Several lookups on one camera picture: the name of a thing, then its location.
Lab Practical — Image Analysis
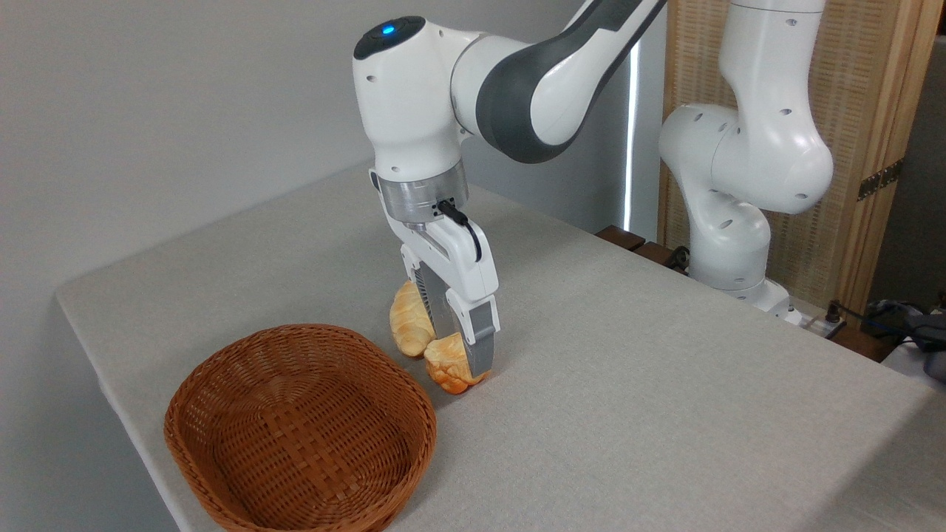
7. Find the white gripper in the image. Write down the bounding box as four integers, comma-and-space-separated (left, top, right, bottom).
369, 169, 501, 376

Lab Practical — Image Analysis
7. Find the round golden bread roll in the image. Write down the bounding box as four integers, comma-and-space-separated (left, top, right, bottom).
423, 332, 489, 396

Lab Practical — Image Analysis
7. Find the long twisted bread loaf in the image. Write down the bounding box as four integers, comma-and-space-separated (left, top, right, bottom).
389, 280, 438, 359

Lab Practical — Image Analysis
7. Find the brown woven wicker basket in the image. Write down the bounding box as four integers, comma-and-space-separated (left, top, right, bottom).
163, 323, 438, 532

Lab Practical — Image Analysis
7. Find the grey tablecloth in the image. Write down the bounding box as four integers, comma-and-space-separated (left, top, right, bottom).
55, 159, 946, 532

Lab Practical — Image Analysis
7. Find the metal screen hinge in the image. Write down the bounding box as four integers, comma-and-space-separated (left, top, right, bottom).
857, 158, 905, 202

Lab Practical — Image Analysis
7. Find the dark grey bundled bag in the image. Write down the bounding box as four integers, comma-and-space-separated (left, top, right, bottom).
865, 294, 946, 383

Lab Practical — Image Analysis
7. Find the wooden rattan folding screen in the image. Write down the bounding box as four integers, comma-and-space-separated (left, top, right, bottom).
657, 0, 945, 320

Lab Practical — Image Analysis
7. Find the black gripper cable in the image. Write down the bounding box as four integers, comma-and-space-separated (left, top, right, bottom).
435, 199, 484, 264

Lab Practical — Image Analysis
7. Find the black power cable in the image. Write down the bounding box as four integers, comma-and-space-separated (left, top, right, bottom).
826, 299, 917, 348

